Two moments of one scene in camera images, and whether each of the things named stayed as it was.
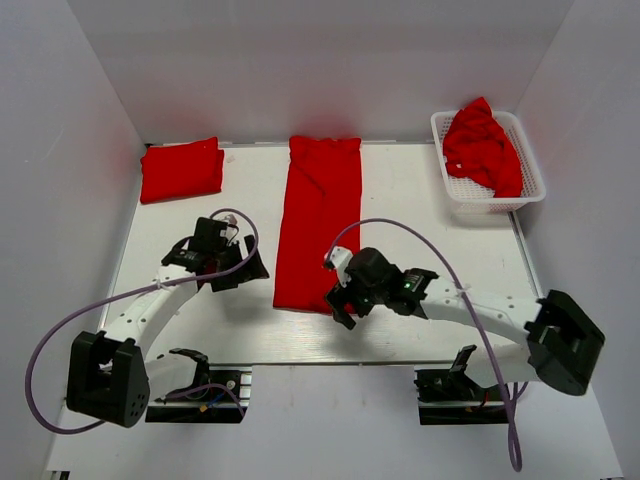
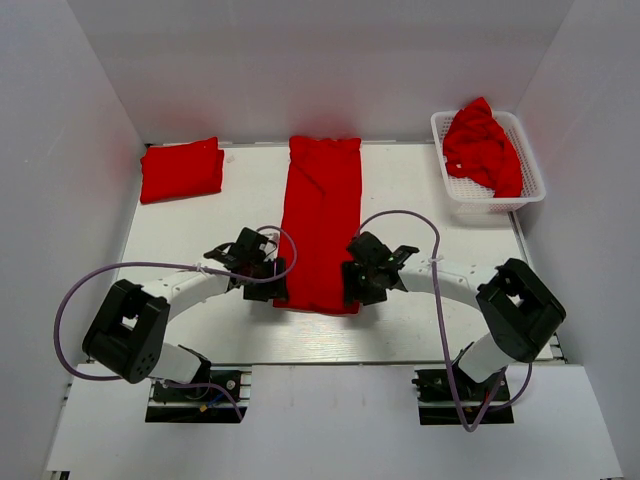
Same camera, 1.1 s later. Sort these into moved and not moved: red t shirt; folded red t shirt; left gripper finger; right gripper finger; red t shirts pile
Moved: right gripper finger; left gripper finger
Not moved: red t shirt; folded red t shirt; red t shirts pile
